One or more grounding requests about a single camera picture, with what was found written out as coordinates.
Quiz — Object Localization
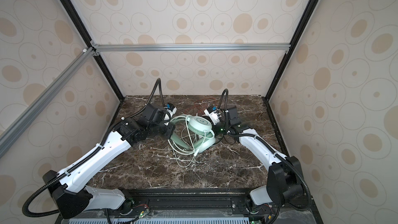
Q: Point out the mint green headphones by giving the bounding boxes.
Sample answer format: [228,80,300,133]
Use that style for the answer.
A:
[168,115,216,156]

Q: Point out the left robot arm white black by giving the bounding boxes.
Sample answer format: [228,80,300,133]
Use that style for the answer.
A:
[22,118,175,219]

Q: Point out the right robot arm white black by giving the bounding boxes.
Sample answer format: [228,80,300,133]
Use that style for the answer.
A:
[213,122,312,211]

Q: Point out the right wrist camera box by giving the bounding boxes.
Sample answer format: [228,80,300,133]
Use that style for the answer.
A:
[203,105,240,127]

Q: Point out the red headphone cable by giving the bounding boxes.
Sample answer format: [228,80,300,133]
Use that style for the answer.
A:
[186,97,224,116]

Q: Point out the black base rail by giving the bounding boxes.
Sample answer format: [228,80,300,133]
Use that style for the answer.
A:
[56,188,323,224]

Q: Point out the horizontal aluminium frame bar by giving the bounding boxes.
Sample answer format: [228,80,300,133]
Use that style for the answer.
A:
[93,43,291,52]

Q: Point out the left slanted aluminium frame bar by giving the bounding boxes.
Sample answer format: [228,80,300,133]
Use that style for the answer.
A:
[1,47,94,157]

